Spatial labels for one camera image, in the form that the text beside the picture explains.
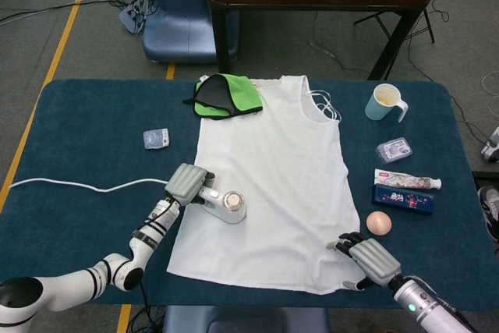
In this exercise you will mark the white handheld garment steamer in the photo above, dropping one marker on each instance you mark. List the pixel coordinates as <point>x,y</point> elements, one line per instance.
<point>234,212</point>

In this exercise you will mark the green and black cloth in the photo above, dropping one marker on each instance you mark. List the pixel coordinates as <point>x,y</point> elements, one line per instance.
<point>238,93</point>

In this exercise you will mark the pink round puff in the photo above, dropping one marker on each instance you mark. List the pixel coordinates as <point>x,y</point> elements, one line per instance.
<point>379,223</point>

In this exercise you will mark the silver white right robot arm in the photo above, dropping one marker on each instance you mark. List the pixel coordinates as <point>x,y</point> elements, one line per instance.
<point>425,305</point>

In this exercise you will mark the dark blue toothpaste box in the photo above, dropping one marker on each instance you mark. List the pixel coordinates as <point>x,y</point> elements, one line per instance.
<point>401,199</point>

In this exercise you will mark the dark blue carpet table cover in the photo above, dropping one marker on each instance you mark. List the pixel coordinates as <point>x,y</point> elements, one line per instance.
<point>78,114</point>

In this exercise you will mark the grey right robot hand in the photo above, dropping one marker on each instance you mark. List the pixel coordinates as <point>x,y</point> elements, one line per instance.
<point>374,261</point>

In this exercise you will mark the grey white shoe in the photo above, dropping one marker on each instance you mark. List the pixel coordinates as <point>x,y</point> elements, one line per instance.
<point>491,147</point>

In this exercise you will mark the white sleeveless shirt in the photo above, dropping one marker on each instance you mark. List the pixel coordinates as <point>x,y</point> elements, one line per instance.
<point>273,192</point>

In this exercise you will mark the white printed toothpaste tube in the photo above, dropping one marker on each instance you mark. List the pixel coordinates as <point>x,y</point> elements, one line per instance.
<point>405,181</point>

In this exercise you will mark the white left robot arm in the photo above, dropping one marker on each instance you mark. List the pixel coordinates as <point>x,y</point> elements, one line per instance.
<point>117,266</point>

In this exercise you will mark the clear purple-label plastic box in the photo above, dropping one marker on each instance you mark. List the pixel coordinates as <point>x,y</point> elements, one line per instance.
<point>394,150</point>

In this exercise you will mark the blue floor power strip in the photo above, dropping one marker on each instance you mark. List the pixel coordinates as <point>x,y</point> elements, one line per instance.
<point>130,17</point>

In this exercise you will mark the blue robot chassis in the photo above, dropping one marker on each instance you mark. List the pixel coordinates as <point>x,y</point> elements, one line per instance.
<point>241,319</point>

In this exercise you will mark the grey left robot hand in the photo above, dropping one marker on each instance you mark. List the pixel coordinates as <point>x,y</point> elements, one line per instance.
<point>185,185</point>

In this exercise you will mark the small blue tissue pack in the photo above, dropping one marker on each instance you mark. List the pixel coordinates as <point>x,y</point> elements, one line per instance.
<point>156,138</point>

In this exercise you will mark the black tripod stand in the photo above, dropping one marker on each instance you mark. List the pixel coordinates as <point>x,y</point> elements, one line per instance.
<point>427,25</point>

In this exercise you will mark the grey black sneaker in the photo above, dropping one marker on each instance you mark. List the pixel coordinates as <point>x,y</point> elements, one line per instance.
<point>492,212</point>

